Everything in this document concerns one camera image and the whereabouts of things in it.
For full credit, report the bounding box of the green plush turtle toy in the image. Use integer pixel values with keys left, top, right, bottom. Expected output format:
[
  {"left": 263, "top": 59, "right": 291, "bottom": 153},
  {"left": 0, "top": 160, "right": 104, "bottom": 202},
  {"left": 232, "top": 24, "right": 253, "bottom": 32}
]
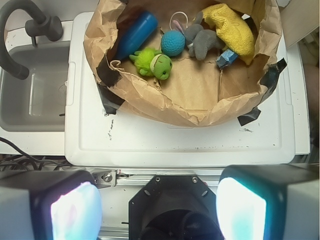
[{"left": 129, "top": 47, "right": 173, "bottom": 81}]

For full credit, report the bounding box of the black cables bundle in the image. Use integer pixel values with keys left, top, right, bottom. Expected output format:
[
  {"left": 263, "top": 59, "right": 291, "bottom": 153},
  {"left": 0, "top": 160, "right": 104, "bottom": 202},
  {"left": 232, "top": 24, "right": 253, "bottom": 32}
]
[{"left": 0, "top": 136, "right": 68, "bottom": 172}]

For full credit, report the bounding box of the blue sponge block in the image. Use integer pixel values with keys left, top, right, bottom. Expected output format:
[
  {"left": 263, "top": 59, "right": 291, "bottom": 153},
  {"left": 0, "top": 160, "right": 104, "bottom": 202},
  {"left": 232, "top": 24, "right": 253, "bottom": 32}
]
[{"left": 216, "top": 48, "right": 239, "bottom": 69}]

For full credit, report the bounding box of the brown paper bag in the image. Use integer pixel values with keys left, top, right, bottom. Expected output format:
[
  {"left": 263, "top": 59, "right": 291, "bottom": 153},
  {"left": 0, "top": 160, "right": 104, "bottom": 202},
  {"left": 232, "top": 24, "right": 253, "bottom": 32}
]
[{"left": 83, "top": 0, "right": 282, "bottom": 128}]

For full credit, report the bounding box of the blue bottle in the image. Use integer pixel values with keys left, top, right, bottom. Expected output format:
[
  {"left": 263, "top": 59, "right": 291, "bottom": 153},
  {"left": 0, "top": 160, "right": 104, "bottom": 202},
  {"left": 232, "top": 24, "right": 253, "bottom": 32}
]
[{"left": 114, "top": 11, "right": 158, "bottom": 61}]

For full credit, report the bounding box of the dark grey faucet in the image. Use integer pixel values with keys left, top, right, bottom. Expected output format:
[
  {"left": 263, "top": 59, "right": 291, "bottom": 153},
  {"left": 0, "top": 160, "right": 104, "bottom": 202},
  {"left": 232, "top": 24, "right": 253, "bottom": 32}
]
[{"left": 0, "top": 0, "right": 64, "bottom": 81}]

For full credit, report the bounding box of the grey sink basin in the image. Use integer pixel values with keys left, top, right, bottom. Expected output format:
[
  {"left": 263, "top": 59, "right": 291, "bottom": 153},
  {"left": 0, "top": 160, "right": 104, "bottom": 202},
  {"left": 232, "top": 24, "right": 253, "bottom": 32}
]
[{"left": 0, "top": 41, "right": 70, "bottom": 132}]

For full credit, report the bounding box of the yellow towel cloth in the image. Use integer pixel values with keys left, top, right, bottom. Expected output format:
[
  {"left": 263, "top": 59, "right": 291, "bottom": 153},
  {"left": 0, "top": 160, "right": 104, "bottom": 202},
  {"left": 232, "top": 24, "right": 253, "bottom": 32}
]
[{"left": 202, "top": 3, "right": 255, "bottom": 65}]

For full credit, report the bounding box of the white cord loop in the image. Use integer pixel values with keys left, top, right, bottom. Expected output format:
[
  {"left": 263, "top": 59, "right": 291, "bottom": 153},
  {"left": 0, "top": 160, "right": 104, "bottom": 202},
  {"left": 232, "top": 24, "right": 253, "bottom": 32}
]
[{"left": 169, "top": 11, "right": 189, "bottom": 32}]

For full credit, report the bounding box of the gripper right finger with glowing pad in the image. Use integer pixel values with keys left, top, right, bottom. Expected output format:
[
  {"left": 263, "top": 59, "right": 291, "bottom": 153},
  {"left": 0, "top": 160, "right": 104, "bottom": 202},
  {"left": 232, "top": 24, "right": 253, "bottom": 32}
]
[{"left": 216, "top": 163, "right": 320, "bottom": 240}]

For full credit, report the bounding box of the blue textured ball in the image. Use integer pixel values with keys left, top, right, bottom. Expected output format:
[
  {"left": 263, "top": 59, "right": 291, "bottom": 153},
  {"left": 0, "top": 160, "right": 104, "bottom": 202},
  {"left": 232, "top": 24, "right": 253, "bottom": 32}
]
[{"left": 160, "top": 30, "right": 185, "bottom": 57}]

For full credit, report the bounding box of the aluminium rail frame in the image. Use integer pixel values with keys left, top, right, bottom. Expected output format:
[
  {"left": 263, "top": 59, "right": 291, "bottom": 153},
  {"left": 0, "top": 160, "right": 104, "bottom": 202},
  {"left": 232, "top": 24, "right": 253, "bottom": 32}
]
[{"left": 87, "top": 167, "right": 224, "bottom": 188}]

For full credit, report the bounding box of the grey plush elephant toy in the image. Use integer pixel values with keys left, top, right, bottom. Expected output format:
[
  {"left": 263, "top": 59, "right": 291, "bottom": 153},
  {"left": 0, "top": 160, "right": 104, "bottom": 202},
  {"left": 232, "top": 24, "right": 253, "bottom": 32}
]
[{"left": 184, "top": 11, "right": 226, "bottom": 61}]

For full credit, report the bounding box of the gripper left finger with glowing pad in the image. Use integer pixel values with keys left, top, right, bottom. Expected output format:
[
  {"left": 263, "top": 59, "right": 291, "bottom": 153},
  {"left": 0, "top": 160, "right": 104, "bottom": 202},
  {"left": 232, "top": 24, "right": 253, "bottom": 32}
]
[{"left": 0, "top": 170, "right": 103, "bottom": 240}]

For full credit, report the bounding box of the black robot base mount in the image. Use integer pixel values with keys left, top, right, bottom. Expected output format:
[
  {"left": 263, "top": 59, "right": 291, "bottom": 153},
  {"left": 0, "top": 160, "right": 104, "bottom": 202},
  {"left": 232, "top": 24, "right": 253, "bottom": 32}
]
[{"left": 128, "top": 175, "right": 224, "bottom": 240}]

